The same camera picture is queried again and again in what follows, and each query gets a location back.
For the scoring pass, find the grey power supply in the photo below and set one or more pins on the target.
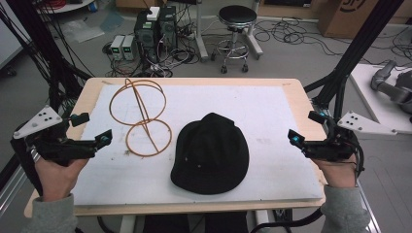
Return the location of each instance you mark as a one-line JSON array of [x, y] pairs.
[[129, 48], [117, 47]]

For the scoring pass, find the wooden table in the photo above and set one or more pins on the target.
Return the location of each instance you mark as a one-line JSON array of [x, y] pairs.
[[311, 97]]

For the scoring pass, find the black computer tower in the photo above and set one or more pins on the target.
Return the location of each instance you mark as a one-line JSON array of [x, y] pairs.
[[146, 35], [167, 26]]

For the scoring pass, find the white box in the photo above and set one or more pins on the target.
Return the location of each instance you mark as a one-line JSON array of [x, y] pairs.
[[153, 13]]

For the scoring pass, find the person's left hand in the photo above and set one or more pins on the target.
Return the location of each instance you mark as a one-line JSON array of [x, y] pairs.
[[58, 181]]

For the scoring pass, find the cardboard box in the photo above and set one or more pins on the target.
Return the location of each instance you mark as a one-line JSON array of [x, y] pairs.
[[356, 16]]

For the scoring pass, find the person's right hand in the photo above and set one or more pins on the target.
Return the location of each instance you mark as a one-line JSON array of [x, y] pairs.
[[336, 173]]

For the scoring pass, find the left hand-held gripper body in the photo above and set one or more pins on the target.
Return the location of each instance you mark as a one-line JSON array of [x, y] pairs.
[[48, 145]]

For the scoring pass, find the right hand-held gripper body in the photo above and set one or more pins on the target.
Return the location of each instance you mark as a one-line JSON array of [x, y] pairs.
[[340, 142]]

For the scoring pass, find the white table mat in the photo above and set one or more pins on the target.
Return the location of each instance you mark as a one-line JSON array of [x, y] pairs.
[[226, 103]]

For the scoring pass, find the white round table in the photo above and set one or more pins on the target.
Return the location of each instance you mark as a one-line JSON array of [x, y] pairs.
[[64, 5]]

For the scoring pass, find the black metal stand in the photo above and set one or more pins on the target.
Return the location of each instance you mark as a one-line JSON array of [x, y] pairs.
[[353, 58], [42, 48]]

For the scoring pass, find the white platform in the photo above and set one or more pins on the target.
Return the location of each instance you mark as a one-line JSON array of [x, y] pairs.
[[372, 97]]

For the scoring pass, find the clear plastic sheet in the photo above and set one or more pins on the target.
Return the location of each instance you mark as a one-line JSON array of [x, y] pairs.
[[82, 30]]

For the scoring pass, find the black round stool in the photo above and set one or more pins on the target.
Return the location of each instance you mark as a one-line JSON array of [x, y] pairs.
[[237, 19]]

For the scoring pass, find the black hat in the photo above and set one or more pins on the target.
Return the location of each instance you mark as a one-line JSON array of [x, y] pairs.
[[210, 155]]

